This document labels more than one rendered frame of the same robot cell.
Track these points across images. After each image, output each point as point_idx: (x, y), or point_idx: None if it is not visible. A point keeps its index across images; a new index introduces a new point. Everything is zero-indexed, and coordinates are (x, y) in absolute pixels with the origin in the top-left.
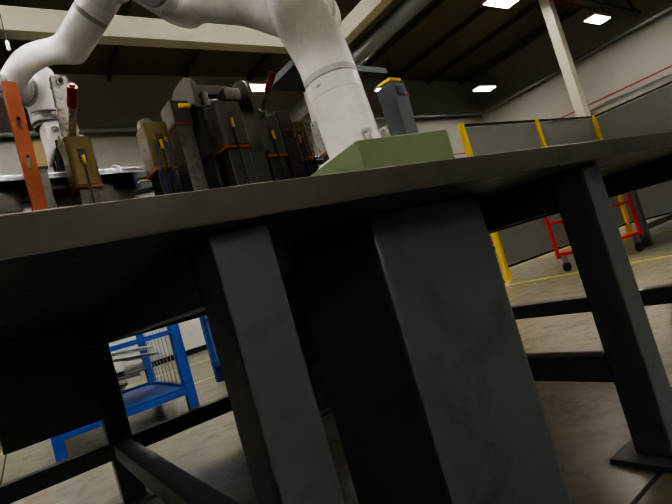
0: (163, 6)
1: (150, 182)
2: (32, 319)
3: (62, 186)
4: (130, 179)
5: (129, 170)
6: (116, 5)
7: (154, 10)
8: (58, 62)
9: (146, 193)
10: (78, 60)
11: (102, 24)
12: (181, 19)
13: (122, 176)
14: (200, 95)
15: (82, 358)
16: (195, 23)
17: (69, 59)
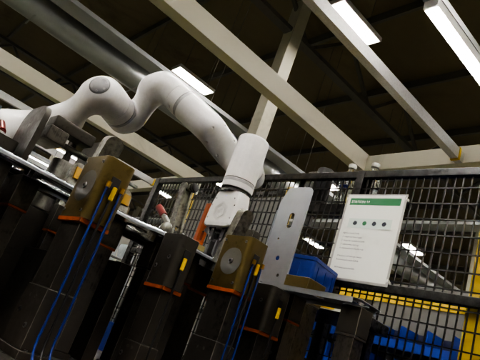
0: (108, 123)
1: (136, 225)
2: None
3: (201, 262)
4: (148, 236)
5: (136, 240)
6: (161, 101)
7: (116, 124)
8: (209, 152)
9: (151, 229)
10: (199, 139)
11: (173, 114)
12: (97, 114)
13: (151, 240)
14: (77, 145)
15: None
16: (83, 121)
17: (203, 144)
